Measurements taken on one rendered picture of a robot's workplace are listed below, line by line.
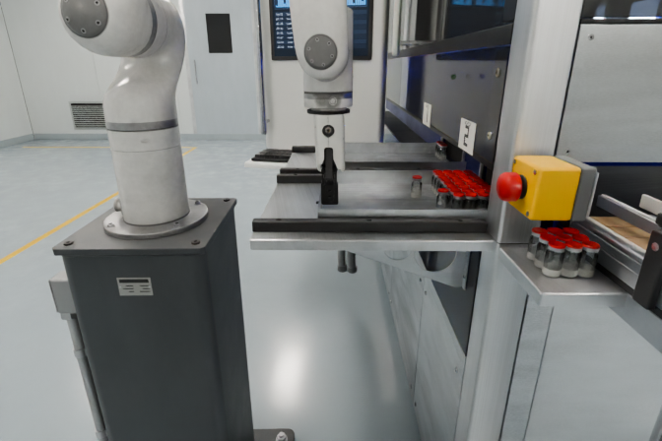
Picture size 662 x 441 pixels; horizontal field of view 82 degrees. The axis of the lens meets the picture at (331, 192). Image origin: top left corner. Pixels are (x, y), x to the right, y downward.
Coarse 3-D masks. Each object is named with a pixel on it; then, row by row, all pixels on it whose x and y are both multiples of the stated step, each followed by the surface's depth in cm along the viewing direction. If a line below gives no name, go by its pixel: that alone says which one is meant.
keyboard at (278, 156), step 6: (264, 150) 151; (270, 150) 151; (276, 150) 151; (282, 150) 152; (288, 150) 152; (258, 156) 144; (264, 156) 144; (270, 156) 143; (276, 156) 142; (282, 156) 142; (288, 156) 142
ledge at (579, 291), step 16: (512, 256) 57; (512, 272) 55; (528, 272) 52; (528, 288) 50; (544, 288) 48; (560, 288) 48; (576, 288) 48; (592, 288) 48; (608, 288) 48; (544, 304) 48; (560, 304) 48; (576, 304) 48; (592, 304) 48; (608, 304) 48; (624, 304) 48
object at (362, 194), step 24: (360, 192) 84; (384, 192) 84; (408, 192) 84; (432, 192) 84; (336, 216) 66; (360, 216) 66; (384, 216) 66; (408, 216) 66; (432, 216) 65; (456, 216) 65; (480, 216) 65
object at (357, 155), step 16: (352, 144) 122; (368, 144) 122; (384, 144) 122; (400, 144) 122; (416, 144) 122; (432, 144) 122; (352, 160) 112; (368, 160) 112; (384, 160) 112; (400, 160) 112; (416, 160) 112; (432, 160) 112; (448, 160) 112
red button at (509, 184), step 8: (504, 176) 50; (512, 176) 50; (496, 184) 52; (504, 184) 50; (512, 184) 49; (520, 184) 49; (496, 192) 53; (504, 192) 50; (512, 192) 49; (520, 192) 49; (504, 200) 51; (512, 200) 50
